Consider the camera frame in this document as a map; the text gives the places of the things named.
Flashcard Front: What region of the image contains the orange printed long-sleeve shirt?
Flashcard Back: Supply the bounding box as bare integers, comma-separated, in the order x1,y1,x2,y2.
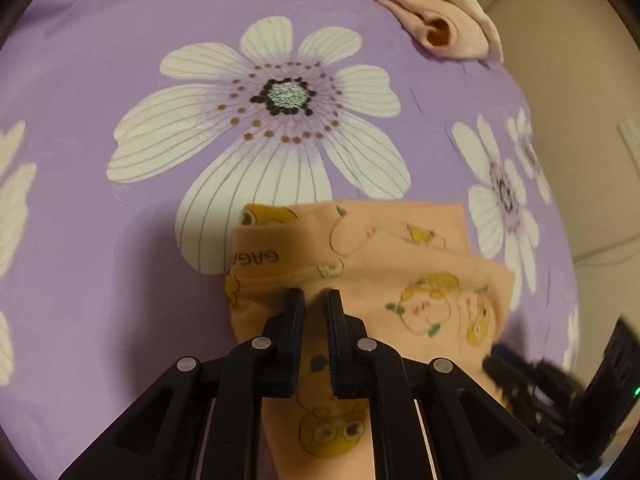
223,201,517,480

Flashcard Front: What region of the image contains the purple floral blanket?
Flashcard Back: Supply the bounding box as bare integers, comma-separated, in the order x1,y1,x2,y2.
0,0,586,480

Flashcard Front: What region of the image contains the pink folded garment with opening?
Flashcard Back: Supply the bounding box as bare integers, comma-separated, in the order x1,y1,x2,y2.
360,0,493,61

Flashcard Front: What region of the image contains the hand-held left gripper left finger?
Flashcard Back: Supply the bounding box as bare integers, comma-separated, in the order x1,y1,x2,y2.
59,287,307,480

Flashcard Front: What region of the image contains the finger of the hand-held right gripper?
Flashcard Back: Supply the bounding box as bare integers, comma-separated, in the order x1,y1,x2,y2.
482,342,556,428

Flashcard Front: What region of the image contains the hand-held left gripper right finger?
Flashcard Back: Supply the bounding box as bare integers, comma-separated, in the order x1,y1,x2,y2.
325,289,576,480

